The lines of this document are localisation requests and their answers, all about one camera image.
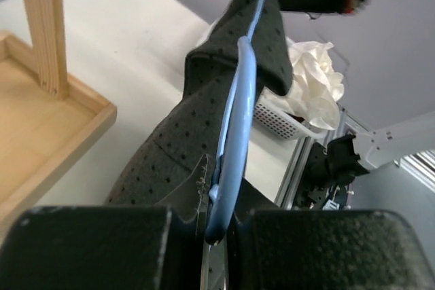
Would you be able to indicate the light blue wire hanger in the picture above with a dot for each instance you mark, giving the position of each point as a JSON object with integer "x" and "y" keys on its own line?
{"x": 234, "y": 136}

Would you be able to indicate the dark grey dotted skirt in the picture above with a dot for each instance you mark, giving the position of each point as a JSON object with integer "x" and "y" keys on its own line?
{"x": 191, "y": 130}

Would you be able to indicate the white crumpled cloth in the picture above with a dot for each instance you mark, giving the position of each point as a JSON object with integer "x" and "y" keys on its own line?
{"x": 316, "y": 86}

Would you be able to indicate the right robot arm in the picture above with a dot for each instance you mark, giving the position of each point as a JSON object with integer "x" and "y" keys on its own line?
{"x": 379, "y": 147}

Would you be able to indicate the wooden clothes rack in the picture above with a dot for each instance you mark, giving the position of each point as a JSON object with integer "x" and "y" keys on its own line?
{"x": 49, "y": 118}

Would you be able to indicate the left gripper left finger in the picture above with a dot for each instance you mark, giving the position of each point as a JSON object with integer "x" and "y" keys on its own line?
{"x": 113, "y": 247}

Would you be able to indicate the white plastic basket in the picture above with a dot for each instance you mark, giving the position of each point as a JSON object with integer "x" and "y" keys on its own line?
{"x": 284, "y": 125}

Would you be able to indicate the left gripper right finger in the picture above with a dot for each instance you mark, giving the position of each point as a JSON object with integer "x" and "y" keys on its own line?
{"x": 271, "y": 248}

